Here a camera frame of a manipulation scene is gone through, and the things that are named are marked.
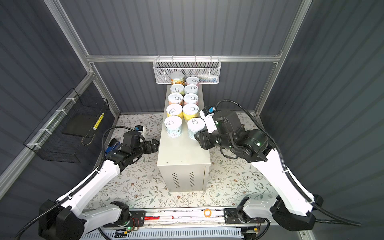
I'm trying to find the can row front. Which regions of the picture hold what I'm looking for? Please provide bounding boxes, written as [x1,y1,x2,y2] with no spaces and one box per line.
[167,93,184,106]

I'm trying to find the green labelled can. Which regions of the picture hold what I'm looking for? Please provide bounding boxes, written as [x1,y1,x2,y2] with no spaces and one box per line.
[170,84,185,96]

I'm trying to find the pink labelled can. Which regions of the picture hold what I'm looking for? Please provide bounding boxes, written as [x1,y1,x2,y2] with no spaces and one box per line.
[186,76,200,86]

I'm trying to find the yellow orange labelled can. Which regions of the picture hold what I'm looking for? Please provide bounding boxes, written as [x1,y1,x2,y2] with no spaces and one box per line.
[170,71,185,86]

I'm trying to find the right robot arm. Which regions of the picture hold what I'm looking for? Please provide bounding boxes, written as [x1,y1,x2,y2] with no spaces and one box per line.
[195,101,362,232]

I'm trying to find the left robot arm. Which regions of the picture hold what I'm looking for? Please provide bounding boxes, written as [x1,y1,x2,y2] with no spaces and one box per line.
[15,126,160,240]

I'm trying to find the white metal cabinet counter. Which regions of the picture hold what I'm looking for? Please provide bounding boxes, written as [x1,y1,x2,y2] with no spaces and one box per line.
[156,84,211,193]

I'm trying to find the blue stapler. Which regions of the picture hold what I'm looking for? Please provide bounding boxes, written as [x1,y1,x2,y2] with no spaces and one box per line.
[105,138,121,156]

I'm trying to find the yellow strip in basket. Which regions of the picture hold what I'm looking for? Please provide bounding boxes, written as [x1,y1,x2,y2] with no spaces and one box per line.
[93,113,105,131]

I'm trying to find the tubes in white basket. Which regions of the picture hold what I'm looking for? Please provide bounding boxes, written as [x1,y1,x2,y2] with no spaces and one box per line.
[198,74,219,83]

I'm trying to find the red white marker pen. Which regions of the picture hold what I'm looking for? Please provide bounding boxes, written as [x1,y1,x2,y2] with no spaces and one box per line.
[145,216,185,222]

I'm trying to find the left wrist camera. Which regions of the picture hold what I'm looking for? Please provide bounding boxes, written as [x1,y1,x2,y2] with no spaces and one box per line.
[134,125,146,133]

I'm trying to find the white wire mesh basket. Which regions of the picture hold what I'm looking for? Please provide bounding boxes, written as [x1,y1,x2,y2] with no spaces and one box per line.
[153,59,222,85]

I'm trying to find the black wire basket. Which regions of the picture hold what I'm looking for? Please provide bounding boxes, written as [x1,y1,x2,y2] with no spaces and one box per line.
[24,92,114,164]

